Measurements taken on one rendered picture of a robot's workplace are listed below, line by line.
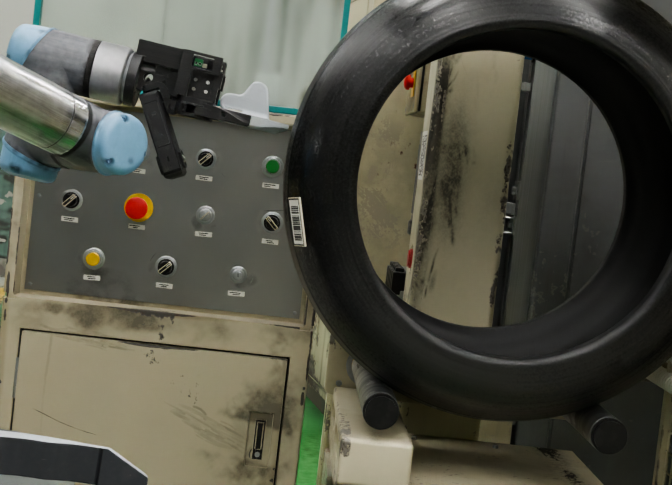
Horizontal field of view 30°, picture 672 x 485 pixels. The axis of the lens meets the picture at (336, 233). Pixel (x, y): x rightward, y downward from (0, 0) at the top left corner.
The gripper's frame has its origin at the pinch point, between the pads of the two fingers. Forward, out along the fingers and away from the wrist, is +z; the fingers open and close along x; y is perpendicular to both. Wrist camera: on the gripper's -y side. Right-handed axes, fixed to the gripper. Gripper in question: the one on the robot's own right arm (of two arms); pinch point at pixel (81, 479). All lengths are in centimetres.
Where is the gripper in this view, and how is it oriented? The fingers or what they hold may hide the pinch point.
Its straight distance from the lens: 47.2
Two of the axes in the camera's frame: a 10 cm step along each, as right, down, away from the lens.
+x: -2.2, -1.1, -9.7
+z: 9.6, 1.2, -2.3
